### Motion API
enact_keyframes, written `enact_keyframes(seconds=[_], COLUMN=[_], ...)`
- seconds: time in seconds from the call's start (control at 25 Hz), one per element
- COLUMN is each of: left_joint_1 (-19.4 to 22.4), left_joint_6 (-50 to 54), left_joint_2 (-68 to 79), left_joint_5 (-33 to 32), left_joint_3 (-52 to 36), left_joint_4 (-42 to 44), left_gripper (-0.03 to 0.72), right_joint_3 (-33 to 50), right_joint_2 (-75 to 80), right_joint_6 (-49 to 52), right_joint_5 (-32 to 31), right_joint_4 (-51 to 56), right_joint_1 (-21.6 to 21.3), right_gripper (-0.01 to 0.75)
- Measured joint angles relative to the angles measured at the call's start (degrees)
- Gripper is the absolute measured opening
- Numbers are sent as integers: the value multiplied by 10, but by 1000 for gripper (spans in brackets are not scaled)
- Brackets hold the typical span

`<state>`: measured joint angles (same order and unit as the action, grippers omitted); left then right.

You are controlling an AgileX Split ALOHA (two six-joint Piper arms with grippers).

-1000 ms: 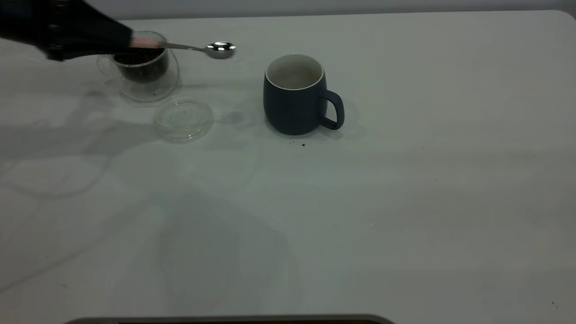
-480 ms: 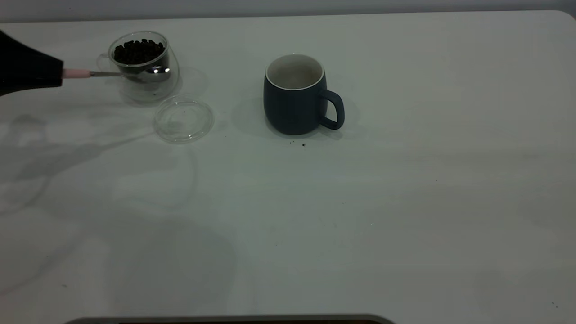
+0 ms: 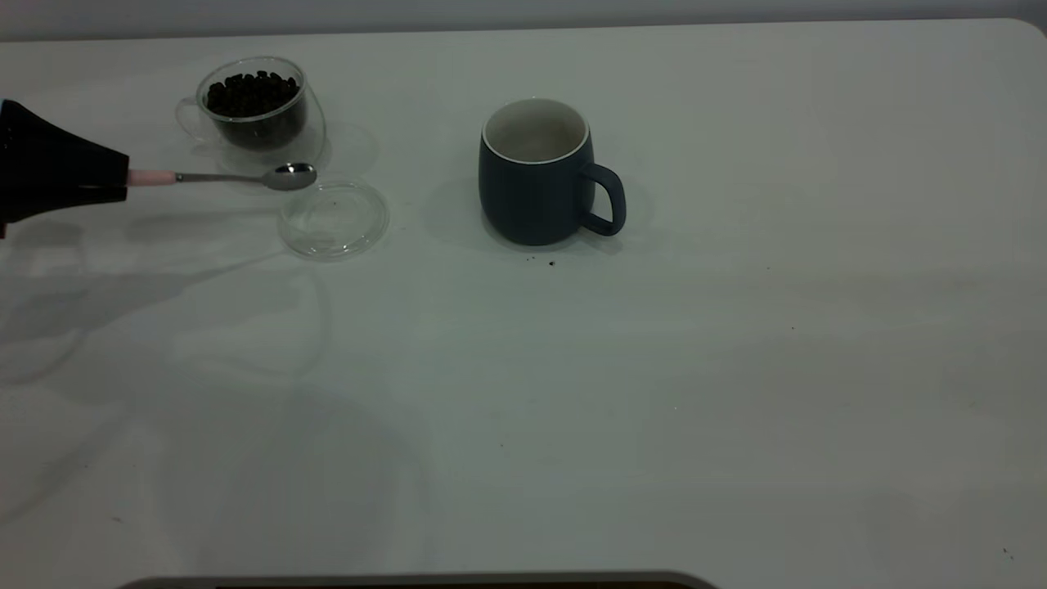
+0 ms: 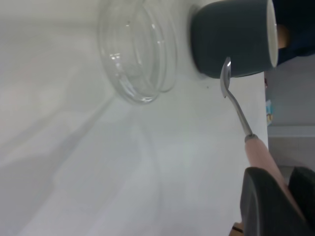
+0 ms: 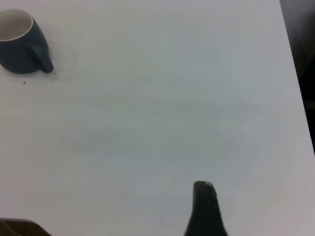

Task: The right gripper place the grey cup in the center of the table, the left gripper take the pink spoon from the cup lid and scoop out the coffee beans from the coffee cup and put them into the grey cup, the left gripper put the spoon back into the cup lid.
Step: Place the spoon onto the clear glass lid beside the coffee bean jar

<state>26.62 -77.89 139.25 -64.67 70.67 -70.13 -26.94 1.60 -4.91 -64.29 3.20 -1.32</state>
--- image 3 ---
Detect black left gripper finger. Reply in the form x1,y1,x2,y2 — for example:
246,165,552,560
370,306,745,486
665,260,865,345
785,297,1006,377
0,98,132,189
0,185,129,240

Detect pile of dark coffee beans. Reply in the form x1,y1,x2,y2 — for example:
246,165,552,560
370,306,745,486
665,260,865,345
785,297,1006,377
204,70,308,152

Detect clear round glass lid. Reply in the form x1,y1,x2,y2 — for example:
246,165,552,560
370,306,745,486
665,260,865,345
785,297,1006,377
278,178,391,263

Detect clear double-wall glass cup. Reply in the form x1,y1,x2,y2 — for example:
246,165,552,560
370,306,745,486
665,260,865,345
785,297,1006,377
174,56,328,187

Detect dark grey ceramic mug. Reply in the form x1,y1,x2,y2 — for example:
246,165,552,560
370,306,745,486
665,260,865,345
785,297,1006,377
479,98,627,248

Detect metal spoon with pink handle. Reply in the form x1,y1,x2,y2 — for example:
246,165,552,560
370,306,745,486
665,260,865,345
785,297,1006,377
127,162,318,192

